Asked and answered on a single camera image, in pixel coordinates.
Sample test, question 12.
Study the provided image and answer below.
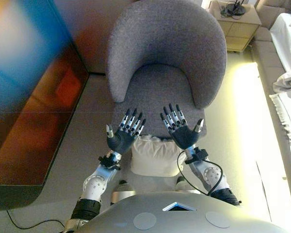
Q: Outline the beige wooden nightstand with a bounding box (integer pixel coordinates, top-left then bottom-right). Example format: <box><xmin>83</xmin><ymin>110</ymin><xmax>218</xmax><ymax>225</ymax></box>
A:
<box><xmin>210</xmin><ymin>1</ymin><xmax>262</xmax><ymax>53</ymax></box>

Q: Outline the black floor cable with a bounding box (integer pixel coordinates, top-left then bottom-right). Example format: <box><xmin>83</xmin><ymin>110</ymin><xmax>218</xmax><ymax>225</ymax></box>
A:
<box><xmin>6</xmin><ymin>210</ymin><xmax>66</xmax><ymax>230</ymax></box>

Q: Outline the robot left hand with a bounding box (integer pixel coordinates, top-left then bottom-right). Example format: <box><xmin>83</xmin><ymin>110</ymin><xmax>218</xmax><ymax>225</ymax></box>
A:
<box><xmin>106</xmin><ymin>108</ymin><xmax>146</xmax><ymax>155</ymax></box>

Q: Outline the black device on nightstand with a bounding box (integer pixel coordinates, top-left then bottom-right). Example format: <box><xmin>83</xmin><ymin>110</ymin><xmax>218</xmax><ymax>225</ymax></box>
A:
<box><xmin>220</xmin><ymin>0</ymin><xmax>246</xmax><ymax>17</ymax></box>

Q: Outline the grey fabric armchair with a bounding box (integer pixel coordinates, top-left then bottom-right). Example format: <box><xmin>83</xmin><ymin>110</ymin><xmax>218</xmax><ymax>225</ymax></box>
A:
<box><xmin>106</xmin><ymin>0</ymin><xmax>227</xmax><ymax>144</ymax></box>

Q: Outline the robot left leg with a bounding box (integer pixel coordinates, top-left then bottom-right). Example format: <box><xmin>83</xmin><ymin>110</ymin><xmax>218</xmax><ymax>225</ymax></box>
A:
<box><xmin>111</xmin><ymin>180</ymin><xmax>136</xmax><ymax>206</ymax></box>

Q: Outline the robot right leg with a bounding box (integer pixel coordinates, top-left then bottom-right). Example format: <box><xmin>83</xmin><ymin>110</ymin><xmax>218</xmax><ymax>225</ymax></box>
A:
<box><xmin>176</xmin><ymin>176</ymin><xmax>202</xmax><ymax>195</ymax></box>

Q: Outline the robot leg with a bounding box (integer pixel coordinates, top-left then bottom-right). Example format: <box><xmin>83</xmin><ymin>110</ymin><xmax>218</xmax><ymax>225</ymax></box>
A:
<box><xmin>111</xmin><ymin>180</ymin><xmax>136</xmax><ymax>206</ymax></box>
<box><xmin>176</xmin><ymin>176</ymin><xmax>202</xmax><ymax>195</ymax></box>

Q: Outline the white flat sheet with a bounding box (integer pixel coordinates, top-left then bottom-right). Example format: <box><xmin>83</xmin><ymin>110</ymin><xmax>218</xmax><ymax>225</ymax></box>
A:
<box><xmin>270</xmin><ymin>12</ymin><xmax>291</xmax><ymax>73</ymax></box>

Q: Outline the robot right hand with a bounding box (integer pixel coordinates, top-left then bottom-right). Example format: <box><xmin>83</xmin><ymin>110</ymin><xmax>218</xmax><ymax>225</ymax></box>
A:
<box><xmin>160</xmin><ymin>103</ymin><xmax>206</xmax><ymax>150</ymax></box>

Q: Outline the white fringed cushion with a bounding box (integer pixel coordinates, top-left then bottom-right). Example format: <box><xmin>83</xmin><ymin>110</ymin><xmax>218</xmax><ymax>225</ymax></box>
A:
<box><xmin>130</xmin><ymin>135</ymin><xmax>186</xmax><ymax>177</ymax></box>

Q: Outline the crumpled pale blanket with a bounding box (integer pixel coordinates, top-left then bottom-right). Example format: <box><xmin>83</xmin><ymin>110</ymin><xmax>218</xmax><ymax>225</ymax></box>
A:
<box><xmin>273</xmin><ymin>67</ymin><xmax>291</xmax><ymax>94</ymax></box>

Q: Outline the large glossy dark screen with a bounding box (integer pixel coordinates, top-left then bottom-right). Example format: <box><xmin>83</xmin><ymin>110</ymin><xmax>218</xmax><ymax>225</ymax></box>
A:
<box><xmin>0</xmin><ymin>0</ymin><xmax>90</xmax><ymax>211</ymax></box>

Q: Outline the grey robot torso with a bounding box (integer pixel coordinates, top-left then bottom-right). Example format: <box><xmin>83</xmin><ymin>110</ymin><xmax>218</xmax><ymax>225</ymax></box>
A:
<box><xmin>75</xmin><ymin>191</ymin><xmax>291</xmax><ymax>233</ymax></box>

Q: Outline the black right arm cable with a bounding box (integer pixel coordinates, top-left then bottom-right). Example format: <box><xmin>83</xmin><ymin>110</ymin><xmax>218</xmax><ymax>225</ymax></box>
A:
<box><xmin>177</xmin><ymin>149</ymin><xmax>225</xmax><ymax>196</ymax></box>

